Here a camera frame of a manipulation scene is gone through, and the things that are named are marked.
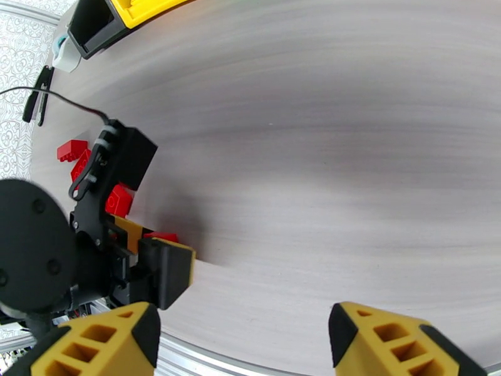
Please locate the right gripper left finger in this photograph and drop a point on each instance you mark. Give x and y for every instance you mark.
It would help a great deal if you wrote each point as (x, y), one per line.
(98, 339)

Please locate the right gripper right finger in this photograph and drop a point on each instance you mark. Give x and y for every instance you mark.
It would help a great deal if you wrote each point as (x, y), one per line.
(391, 339)

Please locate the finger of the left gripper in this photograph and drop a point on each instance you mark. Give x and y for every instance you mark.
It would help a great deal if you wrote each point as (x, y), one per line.
(131, 234)
(168, 273)

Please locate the red lego brick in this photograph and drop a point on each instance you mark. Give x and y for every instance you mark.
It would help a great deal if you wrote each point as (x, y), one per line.
(162, 237)
(80, 169)
(72, 151)
(117, 200)

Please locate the black stapler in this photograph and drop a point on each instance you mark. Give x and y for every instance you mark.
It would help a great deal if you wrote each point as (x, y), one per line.
(31, 104)

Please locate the white grey small device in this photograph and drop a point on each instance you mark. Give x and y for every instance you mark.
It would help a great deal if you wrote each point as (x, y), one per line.
(68, 59)

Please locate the black plastic bin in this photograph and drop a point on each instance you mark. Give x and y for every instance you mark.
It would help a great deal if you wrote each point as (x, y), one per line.
(92, 22)

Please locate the yellow plastic bin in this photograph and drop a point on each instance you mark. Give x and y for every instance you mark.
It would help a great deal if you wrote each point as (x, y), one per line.
(156, 10)

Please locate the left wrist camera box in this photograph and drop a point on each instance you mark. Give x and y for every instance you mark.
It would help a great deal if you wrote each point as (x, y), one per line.
(135, 159)

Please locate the aluminium base frame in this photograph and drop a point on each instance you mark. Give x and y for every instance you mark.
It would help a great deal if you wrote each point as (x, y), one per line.
(235, 363)

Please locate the aluminium table edge rail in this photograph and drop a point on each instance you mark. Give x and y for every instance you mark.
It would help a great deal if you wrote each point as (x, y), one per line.
(31, 13)

